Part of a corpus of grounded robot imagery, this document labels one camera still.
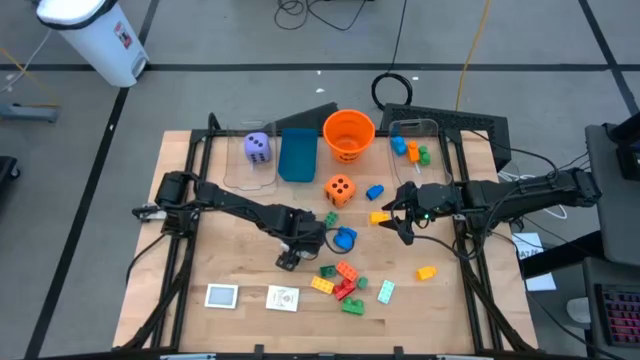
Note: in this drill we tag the green toy block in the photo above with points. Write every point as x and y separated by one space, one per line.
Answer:
424 156

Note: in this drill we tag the black desk device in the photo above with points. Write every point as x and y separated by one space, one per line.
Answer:
627 155

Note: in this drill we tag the card deck brown print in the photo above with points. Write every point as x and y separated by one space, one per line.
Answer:
282 298

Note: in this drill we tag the grey floor stand base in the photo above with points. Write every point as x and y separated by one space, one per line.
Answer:
30 112

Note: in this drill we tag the orange eight-stud brick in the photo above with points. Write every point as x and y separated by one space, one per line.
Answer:
347 271

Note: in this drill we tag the blue heart-shaped block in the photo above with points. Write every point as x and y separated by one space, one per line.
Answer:
345 239

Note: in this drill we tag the green eight-stud brick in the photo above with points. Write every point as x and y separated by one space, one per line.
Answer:
331 219

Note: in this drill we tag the yellow eight-stud brick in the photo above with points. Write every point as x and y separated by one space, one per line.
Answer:
322 284

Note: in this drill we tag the small green cube block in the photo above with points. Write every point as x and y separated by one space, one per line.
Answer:
362 282

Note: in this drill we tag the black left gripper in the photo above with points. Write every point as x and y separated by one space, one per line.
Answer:
300 227

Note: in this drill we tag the clear plastic bin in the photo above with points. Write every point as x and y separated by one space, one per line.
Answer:
440 150
235 170

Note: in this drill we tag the yellow toy block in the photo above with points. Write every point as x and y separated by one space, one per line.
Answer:
377 218

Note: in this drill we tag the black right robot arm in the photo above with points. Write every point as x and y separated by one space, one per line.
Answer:
525 192

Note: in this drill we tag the white trash bin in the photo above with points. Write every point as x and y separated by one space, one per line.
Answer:
100 40

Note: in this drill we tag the orange toy block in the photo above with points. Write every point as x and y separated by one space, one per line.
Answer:
413 151

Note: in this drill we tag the dark green small brick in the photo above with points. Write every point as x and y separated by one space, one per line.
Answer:
328 271

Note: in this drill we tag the white paper sheet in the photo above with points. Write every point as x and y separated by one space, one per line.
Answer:
542 282

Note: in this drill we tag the teal plastic bin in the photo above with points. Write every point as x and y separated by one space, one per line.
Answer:
298 155

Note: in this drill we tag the mint eight-stud brick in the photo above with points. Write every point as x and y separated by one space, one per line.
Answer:
386 292

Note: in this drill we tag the purple foam die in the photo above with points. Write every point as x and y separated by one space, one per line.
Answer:
257 147

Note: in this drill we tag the black wedge panel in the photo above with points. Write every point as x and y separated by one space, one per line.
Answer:
315 117

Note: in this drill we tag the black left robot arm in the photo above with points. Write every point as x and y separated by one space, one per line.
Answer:
235 202

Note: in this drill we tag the red toy block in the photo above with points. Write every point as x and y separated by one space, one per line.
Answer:
344 290

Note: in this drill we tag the grey side desk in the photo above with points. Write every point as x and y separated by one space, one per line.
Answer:
615 225

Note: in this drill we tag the black floor object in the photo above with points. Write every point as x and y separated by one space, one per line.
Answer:
6 170

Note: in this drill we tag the green plastic bin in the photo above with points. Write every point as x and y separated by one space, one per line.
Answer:
353 306

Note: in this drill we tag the backlit computer keyboard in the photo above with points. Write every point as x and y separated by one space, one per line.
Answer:
620 315

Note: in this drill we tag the orange pumpkin bucket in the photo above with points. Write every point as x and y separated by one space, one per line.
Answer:
349 131

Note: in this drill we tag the yellow-orange wedge block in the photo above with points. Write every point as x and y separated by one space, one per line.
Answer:
426 273

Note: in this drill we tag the orange foam die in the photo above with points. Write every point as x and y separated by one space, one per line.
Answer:
340 191

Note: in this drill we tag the grey computer mouse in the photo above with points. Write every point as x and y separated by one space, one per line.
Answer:
579 310

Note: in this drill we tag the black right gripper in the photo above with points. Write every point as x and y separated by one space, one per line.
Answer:
430 202

